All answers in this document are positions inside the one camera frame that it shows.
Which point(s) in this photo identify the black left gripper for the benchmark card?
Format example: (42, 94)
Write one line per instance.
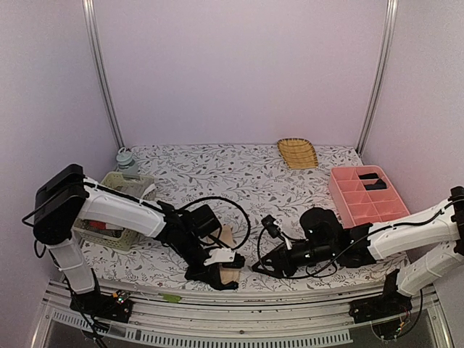
(206, 275)

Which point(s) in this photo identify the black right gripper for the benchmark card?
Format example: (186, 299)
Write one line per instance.
(275, 257)

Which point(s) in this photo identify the beige garment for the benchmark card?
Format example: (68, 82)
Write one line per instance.
(222, 238)

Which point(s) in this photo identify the navy underwear with cream waistband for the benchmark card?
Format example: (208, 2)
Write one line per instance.
(377, 185)

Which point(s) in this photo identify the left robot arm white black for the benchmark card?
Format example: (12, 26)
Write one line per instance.
(70, 195)

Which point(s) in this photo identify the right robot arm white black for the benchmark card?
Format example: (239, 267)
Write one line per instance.
(327, 240)

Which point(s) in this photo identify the green tape piece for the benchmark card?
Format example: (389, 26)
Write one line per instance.
(171, 298)

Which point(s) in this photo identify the floral tablecloth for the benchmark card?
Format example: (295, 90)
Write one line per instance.
(243, 183)

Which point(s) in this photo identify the cream perforated laundry basket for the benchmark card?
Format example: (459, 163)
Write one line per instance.
(124, 215)

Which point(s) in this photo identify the pink divided organizer box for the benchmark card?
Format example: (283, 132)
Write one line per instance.
(355, 205)

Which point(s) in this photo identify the yellow woven bamboo tray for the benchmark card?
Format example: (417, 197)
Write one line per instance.
(298, 153)

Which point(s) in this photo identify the red garment in basket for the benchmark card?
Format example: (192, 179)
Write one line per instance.
(98, 226)

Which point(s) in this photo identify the mint lidded glass jar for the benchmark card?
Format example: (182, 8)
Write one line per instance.
(126, 163)

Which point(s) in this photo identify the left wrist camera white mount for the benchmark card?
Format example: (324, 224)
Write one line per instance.
(229, 258)

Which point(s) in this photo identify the aluminium front rail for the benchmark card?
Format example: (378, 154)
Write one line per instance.
(311, 318)

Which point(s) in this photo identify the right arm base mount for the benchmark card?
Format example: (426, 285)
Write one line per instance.
(378, 307)

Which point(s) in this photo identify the right aluminium frame post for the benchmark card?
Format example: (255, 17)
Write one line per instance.
(383, 59)

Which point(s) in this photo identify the aluminium frame post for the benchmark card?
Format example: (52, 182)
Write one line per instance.
(383, 59)
(97, 54)

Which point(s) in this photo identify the left aluminium frame post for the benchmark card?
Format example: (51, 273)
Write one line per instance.
(97, 54)

